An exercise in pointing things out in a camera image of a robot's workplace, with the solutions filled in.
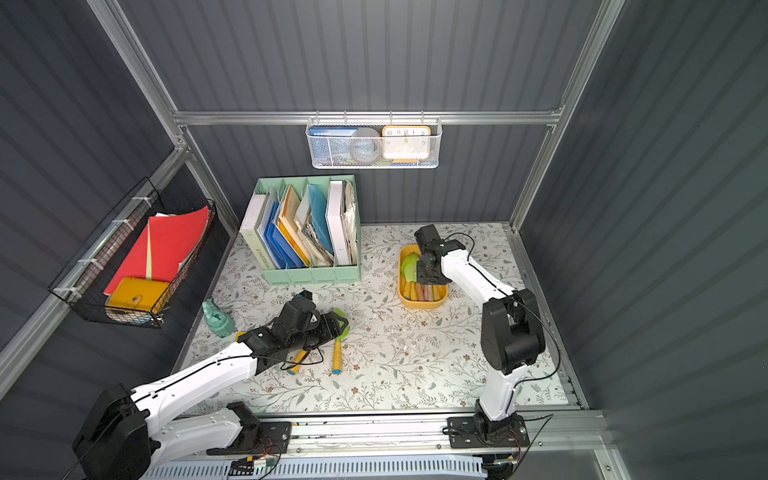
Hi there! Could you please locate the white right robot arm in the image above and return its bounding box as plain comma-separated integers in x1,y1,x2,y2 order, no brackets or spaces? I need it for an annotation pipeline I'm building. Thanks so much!
414,225,546,424

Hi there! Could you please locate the yellow wallet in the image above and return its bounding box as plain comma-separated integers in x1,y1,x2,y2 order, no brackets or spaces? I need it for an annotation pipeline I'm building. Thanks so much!
106,277,170,312

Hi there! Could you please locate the green spray bottle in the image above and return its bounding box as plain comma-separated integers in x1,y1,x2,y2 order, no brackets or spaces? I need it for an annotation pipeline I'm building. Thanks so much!
202,297,236,338

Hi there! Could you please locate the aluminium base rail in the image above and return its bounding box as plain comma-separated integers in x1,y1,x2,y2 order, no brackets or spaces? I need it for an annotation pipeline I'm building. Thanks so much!
206,413,532,457

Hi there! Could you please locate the green shovel yellow handle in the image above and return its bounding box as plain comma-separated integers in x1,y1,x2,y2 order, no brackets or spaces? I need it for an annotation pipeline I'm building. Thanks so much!
400,253,420,283

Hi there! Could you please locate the white wire wall basket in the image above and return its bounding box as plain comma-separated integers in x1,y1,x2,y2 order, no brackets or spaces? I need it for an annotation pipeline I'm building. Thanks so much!
305,113,443,170

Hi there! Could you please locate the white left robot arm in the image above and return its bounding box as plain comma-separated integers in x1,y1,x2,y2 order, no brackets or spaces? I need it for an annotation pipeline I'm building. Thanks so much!
72,291,349,479

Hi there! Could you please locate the black wire side basket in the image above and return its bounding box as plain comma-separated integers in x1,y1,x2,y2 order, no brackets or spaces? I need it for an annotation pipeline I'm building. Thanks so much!
49,178,217,329

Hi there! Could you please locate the blue box in basket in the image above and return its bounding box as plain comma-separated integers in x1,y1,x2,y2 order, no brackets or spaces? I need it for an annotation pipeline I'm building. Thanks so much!
307,126,358,167

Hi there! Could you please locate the red paper folder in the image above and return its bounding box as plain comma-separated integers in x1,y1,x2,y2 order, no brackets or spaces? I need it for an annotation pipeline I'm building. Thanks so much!
104,207,211,295

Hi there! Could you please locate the grey tape roll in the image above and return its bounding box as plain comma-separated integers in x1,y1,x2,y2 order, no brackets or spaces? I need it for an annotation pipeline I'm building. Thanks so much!
349,127,381,165

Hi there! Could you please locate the green desktop file organizer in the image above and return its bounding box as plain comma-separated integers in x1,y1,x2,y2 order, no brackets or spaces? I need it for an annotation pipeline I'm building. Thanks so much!
240,175,362,286

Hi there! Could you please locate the yellow plastic storage box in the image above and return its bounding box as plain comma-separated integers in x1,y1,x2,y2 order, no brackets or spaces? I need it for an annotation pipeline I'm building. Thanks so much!
398,245,448,310

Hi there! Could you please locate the yellow white alarm clock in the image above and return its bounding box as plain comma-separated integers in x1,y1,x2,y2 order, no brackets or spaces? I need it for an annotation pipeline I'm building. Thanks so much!
381,125,432,162

